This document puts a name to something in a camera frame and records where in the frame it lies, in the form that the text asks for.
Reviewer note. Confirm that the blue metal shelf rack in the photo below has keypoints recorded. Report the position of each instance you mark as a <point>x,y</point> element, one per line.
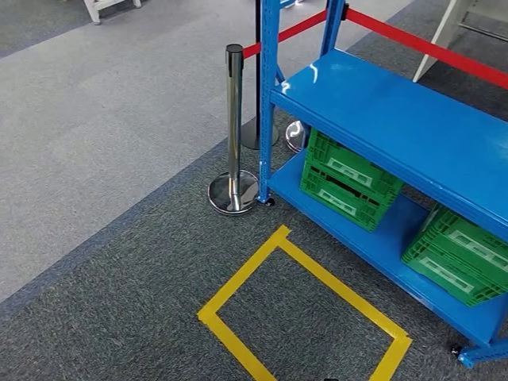
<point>397,115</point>

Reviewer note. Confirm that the chrome barrier stanchion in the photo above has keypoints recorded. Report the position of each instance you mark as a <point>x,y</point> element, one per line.
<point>234,131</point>
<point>295,138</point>

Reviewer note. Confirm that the black barrier stanchion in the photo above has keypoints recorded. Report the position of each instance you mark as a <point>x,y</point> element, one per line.
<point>258,63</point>

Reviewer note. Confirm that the yellow floor tape square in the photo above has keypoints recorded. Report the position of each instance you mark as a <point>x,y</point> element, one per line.
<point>341,286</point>

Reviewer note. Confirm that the short red barrier belt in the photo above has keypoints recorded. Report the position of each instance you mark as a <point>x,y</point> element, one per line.
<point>301,25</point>

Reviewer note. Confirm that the long red barrier belt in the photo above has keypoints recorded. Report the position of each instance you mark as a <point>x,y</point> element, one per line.
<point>429,47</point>

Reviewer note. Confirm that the white bench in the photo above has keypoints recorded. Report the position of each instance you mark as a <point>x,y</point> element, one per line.
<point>95,8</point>

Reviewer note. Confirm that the white panel desk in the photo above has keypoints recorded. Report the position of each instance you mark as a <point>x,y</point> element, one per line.
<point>436,31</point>

